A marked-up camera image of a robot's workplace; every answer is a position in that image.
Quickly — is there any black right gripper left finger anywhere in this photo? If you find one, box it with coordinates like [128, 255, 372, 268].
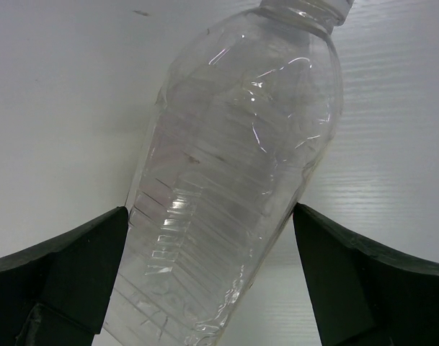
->
[0, 207, 128, 345]

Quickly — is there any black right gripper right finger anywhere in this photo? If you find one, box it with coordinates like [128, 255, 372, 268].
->
[293, 204, 439, 345]

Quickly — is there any large clear plastic bottle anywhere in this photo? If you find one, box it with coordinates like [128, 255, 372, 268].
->
[104, 1, 352, 345]

